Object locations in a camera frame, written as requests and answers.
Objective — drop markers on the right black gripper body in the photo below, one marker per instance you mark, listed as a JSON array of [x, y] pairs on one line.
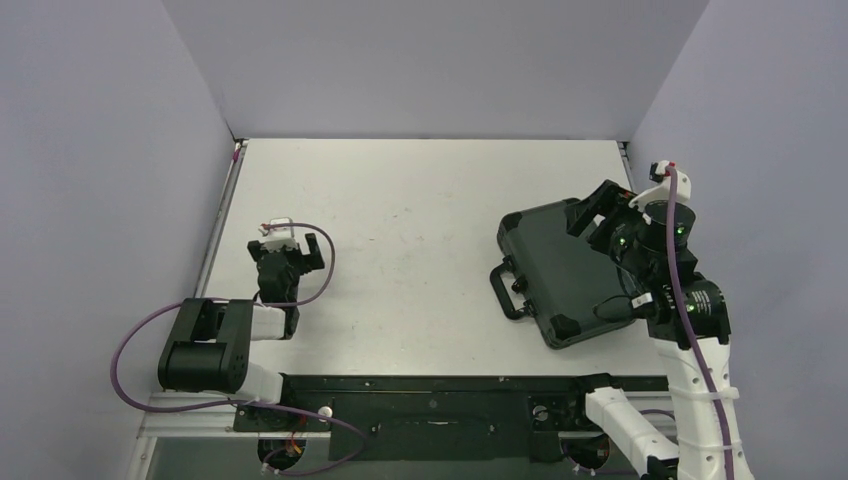
[[611, 216]]

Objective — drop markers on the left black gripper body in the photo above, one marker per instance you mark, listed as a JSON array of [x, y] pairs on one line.
[[301, 264]]

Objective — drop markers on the black poker set case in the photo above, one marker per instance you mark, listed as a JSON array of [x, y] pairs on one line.
[[554, 277]]

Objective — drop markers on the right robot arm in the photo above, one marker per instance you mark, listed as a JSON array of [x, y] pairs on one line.
[[688, 321]]

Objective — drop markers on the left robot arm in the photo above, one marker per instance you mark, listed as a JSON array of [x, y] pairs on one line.
[[208, 348]]

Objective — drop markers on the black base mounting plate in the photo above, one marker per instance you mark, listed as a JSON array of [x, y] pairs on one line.
[[432, 418]]

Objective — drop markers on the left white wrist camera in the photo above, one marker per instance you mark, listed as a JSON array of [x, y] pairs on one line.
[[278, 234]]

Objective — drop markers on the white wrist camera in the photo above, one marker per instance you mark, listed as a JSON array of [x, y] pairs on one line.
[[661, 178], [278, 234]]

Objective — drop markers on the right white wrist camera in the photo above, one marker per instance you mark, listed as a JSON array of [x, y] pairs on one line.
[[661, 178]]

